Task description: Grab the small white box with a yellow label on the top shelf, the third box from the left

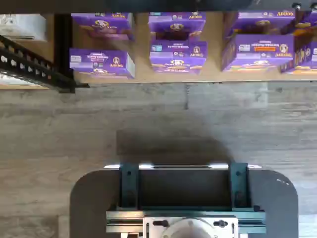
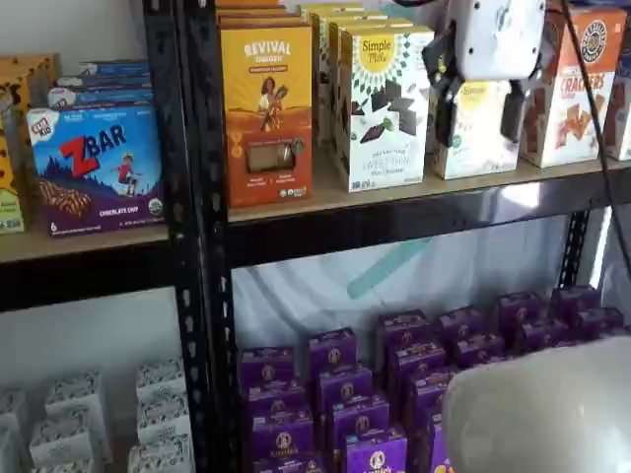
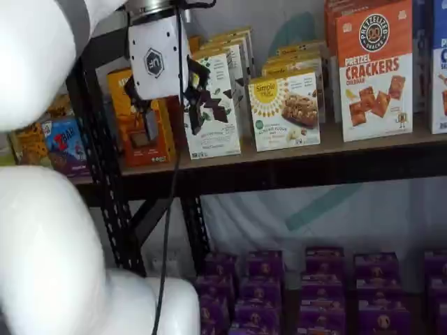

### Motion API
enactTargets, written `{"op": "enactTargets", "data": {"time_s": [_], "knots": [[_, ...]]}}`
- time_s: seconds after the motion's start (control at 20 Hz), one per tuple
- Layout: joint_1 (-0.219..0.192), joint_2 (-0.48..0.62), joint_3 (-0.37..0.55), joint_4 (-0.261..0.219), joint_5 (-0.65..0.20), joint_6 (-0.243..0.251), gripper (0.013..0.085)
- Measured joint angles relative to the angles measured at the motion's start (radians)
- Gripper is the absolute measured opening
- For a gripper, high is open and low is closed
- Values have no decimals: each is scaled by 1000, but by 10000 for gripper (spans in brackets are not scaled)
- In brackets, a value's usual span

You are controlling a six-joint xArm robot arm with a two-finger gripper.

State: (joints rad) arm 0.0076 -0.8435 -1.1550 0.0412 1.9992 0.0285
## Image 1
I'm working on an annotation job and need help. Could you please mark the grey robot base platform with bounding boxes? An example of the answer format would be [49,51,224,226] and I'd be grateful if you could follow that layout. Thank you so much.
[70,169,299,238]

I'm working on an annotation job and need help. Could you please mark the brown shelf board under purple boxes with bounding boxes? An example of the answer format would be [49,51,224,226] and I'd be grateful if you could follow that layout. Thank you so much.
[73,11,317,84]

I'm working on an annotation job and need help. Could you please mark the purple Annie's pasta box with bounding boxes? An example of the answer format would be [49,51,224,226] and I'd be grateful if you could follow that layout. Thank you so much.
[69,48,136,80]
[71,12,135,42]
[294,11,317,43]
[280,41,317,74]
[149,40,209,75]
[224,10,297,38]
[148,11,207,42]
[221,34,295,73]

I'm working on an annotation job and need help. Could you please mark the black perforated shelf upright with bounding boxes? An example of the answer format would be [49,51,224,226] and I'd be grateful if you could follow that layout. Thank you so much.
[0,34,90,89]

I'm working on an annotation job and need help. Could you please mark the black shelf beam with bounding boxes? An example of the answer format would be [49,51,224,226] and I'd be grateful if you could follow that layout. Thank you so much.
[0,0,317,14]

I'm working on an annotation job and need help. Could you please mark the shiny metal base strip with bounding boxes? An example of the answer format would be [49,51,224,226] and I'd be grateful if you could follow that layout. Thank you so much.
[104,163,261,170]

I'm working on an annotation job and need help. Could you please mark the black base panel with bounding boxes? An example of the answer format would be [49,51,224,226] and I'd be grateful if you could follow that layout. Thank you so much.
[139,169,231,208]

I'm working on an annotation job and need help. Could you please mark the white plastic container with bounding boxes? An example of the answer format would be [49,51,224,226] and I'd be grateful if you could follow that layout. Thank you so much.
[0,13,48,42]

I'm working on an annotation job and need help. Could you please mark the teal aluminium base frame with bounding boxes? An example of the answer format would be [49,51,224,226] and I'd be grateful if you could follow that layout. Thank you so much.
[106,162,267,235]

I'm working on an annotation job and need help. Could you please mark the black shelf side rail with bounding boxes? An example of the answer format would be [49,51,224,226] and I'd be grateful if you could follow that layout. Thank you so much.
[53,13,76,94]

